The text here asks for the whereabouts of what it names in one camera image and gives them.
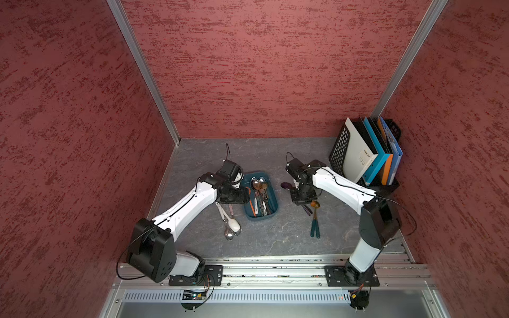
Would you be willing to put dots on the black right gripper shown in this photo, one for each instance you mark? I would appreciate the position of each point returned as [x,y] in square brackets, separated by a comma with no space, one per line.
[298,200]

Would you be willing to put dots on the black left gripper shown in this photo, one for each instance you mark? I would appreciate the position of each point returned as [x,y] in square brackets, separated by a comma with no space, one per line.
[242,198]

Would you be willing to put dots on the orange plastic spoon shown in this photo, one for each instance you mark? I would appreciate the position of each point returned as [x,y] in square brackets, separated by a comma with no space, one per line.
[254,208]

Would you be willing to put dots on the white handle steel spoon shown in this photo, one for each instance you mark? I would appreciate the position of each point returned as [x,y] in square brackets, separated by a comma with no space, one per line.
[255,193]

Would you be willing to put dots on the patterned handle steel spoon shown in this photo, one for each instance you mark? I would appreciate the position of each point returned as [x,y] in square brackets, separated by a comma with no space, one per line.
[270,206]

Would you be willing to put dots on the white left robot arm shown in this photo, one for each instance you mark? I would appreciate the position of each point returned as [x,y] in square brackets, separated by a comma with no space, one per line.
[152,249]

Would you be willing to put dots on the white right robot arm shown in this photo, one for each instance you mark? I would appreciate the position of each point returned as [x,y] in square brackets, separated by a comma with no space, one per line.
[379,220]

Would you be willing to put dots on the purple iridescent spoon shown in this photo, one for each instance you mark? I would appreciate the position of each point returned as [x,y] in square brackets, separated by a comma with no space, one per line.
[289,186]

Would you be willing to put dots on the teal plastic storage box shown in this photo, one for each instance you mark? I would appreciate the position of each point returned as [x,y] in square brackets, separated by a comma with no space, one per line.
[246,182]

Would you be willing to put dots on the black mesh file rack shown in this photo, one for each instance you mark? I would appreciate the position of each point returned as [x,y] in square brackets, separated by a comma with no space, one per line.
[337,156]

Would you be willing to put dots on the white folder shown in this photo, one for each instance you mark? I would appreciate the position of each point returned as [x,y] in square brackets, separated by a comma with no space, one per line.
[352,168]

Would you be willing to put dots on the teal folder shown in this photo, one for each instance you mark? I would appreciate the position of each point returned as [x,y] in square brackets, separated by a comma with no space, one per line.
[376,172]

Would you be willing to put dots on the orange folder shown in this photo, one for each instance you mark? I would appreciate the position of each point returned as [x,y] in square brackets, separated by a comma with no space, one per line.
[386,178]

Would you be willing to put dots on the black folder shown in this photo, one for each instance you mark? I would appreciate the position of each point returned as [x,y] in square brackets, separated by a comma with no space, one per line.
[364,146]

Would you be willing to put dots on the blue folder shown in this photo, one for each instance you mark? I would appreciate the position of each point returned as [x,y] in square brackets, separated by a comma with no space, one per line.
[394,147]

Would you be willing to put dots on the pink handled spoon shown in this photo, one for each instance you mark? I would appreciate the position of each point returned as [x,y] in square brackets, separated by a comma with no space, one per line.
[232,212]

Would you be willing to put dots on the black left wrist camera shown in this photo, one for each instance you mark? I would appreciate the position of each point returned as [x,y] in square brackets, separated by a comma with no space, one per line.
[231,171]

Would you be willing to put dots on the white handled steel spoon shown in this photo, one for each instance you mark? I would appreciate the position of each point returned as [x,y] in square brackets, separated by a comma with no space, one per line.
[228,233]

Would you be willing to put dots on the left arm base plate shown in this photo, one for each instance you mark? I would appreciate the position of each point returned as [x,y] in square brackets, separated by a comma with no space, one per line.
[206,275]

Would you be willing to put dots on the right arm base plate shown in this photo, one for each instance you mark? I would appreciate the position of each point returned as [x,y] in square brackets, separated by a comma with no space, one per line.
[338,276]

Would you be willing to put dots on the aluminium rail frame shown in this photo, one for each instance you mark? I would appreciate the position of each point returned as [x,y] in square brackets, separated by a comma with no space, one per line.
[290,286]

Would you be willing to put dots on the aluminium corner post left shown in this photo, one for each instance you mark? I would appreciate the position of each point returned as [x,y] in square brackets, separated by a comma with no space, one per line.
[128,33]

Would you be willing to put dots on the aluminium corner post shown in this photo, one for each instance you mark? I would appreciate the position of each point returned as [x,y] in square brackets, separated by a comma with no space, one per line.
[423,30]
[128,33]

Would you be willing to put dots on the aluminium corner post right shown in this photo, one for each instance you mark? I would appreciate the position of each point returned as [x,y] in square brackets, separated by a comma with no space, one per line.
[423,30]

